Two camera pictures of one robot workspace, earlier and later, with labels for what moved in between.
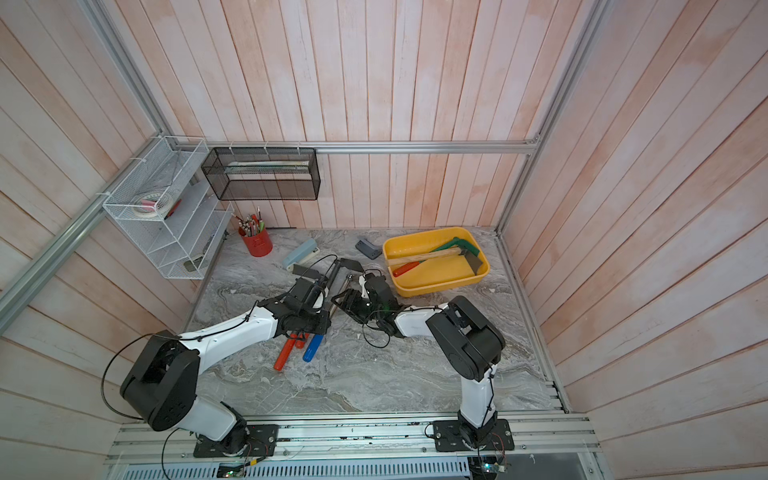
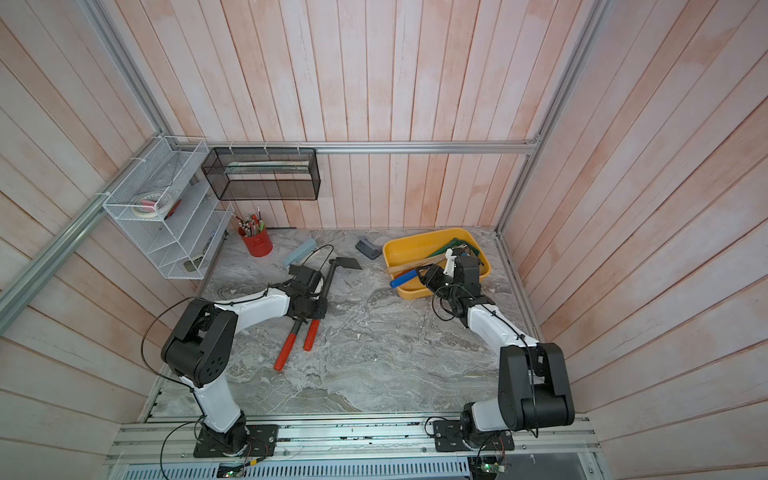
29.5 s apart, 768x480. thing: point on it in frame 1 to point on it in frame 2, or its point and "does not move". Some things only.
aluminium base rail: (541, 435) does not move
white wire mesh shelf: (170, 205) does not move
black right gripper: (352, 307) to (433, 277)
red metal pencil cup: (259, 244) does not move
